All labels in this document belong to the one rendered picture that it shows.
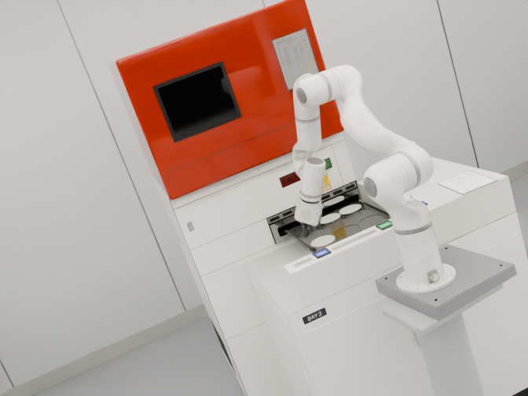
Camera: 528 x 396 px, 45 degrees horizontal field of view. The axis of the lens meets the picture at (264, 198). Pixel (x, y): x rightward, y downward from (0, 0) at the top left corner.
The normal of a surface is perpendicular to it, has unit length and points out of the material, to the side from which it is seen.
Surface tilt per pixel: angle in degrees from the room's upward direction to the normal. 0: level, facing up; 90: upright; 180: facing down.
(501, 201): 90
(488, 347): 90
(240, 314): 90
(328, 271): 90
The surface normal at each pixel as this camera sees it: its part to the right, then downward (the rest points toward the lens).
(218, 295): 0.27, 0.19
